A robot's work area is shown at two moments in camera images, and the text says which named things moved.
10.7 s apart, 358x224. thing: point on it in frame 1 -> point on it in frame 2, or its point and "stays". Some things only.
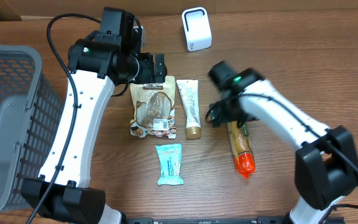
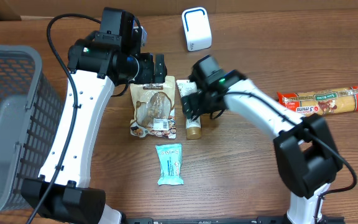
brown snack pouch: x=155 y=109 stays
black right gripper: x=217 y=113 -> x=190 y=104
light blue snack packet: x=171 y=157 stays
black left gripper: x=155 y=69 stays
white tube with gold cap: x=189 y=90 stays
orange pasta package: x=241 y=148 -> x=329 y=101
